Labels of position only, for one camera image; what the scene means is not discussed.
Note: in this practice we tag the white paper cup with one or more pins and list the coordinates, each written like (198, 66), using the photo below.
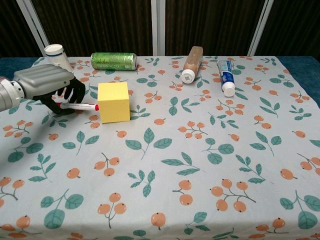
(57, 55)

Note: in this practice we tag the white metal frame post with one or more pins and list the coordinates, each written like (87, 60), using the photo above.
(157, 27)
(36, 27)
(260, 27)

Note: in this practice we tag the brown drink bottle white cap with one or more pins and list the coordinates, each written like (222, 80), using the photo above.
(192, 64)

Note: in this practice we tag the red and white marker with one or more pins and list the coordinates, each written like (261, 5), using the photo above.
(80, 106)

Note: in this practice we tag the green drink can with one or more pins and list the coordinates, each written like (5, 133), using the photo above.
(113, 61)

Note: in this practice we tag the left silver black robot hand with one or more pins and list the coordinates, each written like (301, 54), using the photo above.
(45, 78)

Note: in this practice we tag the floral printed tablecloth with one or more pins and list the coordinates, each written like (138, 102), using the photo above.
(175, 150)

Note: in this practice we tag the white blue toothpaste tube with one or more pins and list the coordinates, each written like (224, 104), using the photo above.
(226, 75)

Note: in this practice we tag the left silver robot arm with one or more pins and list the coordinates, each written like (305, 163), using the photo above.
(8, 95)

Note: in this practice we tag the yellow cube block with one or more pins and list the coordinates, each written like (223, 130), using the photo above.
(113, 102)

